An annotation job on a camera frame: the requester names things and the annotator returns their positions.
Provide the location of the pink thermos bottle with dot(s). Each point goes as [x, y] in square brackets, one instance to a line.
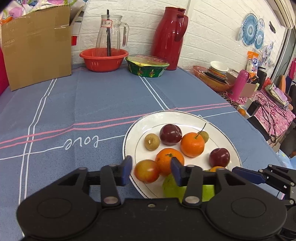
[239, 84]

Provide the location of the dark red plum back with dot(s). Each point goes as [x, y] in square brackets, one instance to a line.
[170, 134]

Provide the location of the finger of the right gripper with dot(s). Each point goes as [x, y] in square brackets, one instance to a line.
[254, 177]

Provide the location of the small orange front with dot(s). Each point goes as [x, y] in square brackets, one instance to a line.
[214, 169]

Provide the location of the yellow longan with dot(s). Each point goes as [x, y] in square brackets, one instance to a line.
[151, 142]
[204, 135]

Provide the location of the green instant noodle bowl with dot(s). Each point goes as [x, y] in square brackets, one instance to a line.
[146, 66]

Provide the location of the small orange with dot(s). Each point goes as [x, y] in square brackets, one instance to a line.
[242, 111]
[214, 169]

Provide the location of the red thermos jug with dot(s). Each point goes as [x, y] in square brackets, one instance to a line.
[169, 35]

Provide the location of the black stirrer in pitcher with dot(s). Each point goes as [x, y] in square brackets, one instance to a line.
[109, 25]

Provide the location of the large green apple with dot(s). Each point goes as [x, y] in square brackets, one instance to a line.
[172, 190]

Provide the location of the orange with long stem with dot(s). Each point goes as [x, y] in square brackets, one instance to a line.
[192, 145]

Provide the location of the pink floral table cover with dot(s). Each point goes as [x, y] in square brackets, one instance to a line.
[275, 120]

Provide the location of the blue paper fan decoration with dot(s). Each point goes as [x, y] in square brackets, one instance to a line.
[251, 32]

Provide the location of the pink tote bag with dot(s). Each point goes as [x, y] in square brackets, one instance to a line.
[4, 83]

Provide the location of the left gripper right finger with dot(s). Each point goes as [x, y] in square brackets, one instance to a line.
[192, 178]

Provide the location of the white round plate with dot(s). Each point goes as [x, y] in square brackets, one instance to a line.
[133, 144]

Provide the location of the brown cardboard box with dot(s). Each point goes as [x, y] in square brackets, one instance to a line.
[38, 46]

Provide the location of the red yellow small fruit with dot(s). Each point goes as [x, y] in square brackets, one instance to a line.
[147, 171]

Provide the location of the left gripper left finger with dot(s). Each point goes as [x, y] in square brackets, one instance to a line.
[110, 178]

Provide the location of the dark red plum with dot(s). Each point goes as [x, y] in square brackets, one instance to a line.
[219, 157]
[170, 134]

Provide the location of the black bottle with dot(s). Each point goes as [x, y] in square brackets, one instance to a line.
[262, 75]

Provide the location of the small orange on side table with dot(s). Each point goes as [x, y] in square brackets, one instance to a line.
[242, 111]

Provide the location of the orange snack bag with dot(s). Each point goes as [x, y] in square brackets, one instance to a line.
[252, 62]

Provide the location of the floral cloth in box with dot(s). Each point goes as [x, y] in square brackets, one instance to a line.
[16, 9]

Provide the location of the black power adapter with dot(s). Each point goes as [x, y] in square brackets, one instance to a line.
[253, 108]

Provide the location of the blue striped tablecloth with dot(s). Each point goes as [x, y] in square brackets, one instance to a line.
[54, 127]

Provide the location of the red plastic basket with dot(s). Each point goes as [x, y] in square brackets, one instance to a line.
[96, 59]

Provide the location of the dark red plum front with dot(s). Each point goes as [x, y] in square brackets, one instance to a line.
[219, 157]

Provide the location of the mandarin with green calyx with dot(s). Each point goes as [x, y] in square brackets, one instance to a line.
[163, 160]

